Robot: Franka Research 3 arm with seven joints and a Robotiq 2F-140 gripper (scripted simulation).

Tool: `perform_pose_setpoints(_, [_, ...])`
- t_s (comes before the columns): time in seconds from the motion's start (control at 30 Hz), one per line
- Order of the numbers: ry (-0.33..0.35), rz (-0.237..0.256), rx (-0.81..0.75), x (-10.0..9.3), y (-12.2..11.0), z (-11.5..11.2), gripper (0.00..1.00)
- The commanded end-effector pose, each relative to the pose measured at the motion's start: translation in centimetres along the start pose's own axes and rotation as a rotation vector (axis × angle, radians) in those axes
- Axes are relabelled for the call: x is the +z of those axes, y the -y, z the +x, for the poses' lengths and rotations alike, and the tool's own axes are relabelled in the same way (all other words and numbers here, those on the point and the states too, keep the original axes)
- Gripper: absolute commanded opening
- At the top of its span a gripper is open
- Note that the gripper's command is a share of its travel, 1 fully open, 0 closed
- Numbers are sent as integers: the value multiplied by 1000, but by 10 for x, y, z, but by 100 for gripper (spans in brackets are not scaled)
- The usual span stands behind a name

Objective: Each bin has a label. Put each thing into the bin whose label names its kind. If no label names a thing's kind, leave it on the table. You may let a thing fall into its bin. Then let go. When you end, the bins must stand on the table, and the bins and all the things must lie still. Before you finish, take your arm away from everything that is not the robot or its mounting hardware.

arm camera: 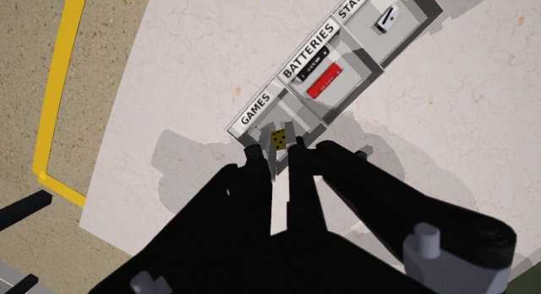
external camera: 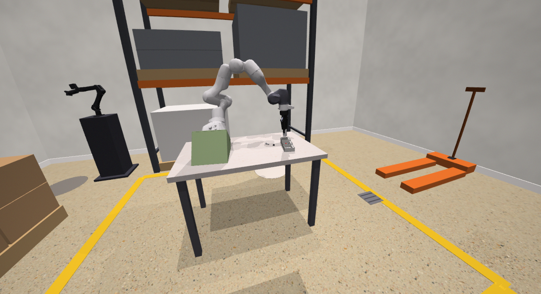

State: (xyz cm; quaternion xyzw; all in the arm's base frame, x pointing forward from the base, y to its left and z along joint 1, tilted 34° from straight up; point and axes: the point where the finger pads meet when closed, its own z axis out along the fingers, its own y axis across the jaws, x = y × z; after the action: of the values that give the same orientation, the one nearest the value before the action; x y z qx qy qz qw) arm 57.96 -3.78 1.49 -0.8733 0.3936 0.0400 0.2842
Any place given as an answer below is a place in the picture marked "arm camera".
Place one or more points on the yellow die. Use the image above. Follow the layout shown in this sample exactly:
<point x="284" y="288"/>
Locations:
<point x="278" y="139"/>

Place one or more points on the red aa battery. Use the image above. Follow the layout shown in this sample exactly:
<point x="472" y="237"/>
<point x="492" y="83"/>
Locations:
<point x="325" y="79"/>

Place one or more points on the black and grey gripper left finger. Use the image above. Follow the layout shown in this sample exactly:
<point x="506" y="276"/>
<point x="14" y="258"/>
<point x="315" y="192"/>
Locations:
<point x="190" y="235"/>

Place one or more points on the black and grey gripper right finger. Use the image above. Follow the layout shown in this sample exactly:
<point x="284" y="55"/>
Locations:
<point x="448" y="248"/>

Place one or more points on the black aa battery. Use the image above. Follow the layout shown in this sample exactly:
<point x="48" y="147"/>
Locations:
<point x="312" y="64"/>

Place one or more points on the black hex nut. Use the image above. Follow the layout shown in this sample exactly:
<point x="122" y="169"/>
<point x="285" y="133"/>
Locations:
<point x="361" y="154"/>

